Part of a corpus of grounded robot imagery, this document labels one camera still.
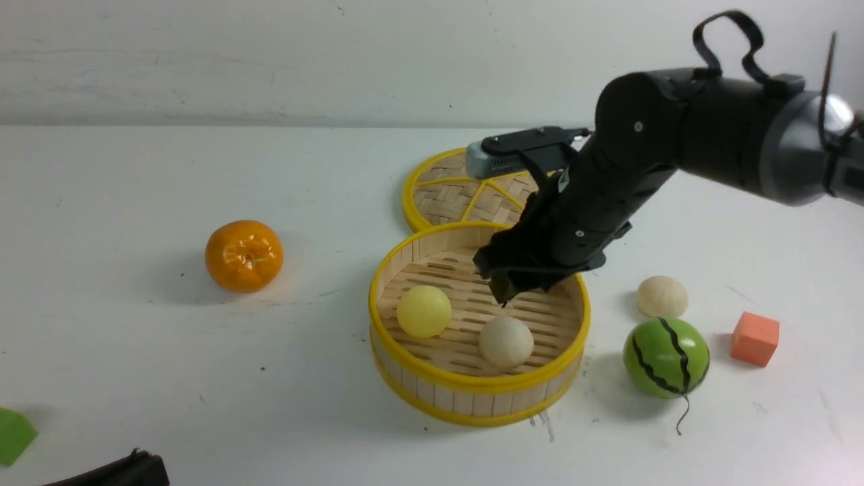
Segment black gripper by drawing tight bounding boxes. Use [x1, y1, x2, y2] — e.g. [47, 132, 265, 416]
[473, 145, 676, 306]

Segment white bun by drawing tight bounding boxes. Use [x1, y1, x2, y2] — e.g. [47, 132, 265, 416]
[477, 316, 535, 370]
[637, 275, 689, 318]

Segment yellow bun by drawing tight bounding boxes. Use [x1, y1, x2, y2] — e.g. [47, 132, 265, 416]
[397, 284, 452, 338]

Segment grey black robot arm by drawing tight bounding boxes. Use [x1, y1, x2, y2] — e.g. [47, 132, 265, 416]
[465, 69, 862, 305]

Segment bamboo steamer tray yellow rim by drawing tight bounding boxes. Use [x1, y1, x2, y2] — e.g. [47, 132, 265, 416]
[368, 221, 591, 427]

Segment bamboo steamer lid yellow rim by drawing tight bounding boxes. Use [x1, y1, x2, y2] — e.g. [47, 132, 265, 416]
[401, 148, 537, 233]

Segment green toy watermelon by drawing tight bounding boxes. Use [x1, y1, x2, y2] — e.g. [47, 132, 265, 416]
[622, 317, 711, 436]

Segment orange foam cube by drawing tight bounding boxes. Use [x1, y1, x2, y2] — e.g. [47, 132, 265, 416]
[729, 312, 780, 367]

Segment orange toy tangerine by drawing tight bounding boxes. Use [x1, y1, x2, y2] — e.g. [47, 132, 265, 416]
[205, 219, 284, 293]

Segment green foam block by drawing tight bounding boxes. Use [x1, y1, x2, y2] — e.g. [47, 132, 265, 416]
[0, 407, 39, 467]

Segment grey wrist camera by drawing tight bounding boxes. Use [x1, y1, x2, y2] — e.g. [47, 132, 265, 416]
[464, 126, 589, 180]

